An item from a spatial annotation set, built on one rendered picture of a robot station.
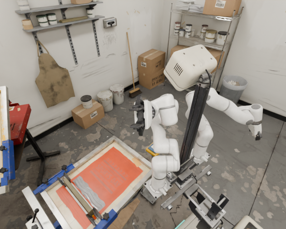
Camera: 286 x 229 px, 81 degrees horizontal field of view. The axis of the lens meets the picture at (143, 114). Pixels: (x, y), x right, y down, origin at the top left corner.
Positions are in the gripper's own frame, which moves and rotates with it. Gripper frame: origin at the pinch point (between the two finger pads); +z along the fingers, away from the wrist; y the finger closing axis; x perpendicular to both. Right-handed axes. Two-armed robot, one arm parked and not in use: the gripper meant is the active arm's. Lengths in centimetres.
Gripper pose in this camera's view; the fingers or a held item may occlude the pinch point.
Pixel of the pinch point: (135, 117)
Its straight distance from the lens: 53.1
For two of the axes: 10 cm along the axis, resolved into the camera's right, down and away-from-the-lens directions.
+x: -9.7, 0.2, 2.3
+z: -2.3, 1.2, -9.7
